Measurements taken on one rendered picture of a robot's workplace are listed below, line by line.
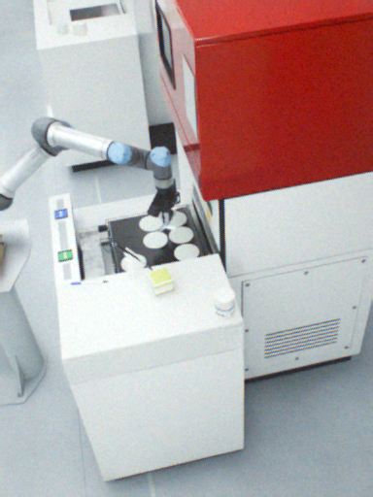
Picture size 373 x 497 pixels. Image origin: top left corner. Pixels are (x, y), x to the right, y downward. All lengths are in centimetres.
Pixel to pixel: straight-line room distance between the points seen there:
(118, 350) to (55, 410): 112
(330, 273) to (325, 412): 76
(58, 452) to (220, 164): 161
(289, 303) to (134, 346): 85
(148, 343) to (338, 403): 129
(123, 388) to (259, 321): 75
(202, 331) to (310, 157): 70
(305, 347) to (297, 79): 141
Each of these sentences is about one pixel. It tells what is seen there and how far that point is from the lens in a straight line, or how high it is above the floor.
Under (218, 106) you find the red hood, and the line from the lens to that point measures 190.
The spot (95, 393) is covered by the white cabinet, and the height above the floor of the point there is 74.
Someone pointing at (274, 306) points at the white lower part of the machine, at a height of 59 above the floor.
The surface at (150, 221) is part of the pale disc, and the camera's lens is 254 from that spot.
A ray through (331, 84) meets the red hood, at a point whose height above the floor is 160.
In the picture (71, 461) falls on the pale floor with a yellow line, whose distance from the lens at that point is 295.
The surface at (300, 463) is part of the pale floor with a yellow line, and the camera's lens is 287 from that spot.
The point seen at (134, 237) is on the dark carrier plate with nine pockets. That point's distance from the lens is 248.
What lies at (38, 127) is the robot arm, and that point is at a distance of 242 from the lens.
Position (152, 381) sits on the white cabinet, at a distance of 220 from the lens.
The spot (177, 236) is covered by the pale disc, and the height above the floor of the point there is 90.
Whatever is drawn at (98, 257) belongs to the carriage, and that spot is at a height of 88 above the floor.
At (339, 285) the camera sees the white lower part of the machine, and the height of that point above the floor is 63.
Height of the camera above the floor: 255
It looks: 44 degrees down
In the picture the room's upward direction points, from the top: 5 degrees counter-clockwise
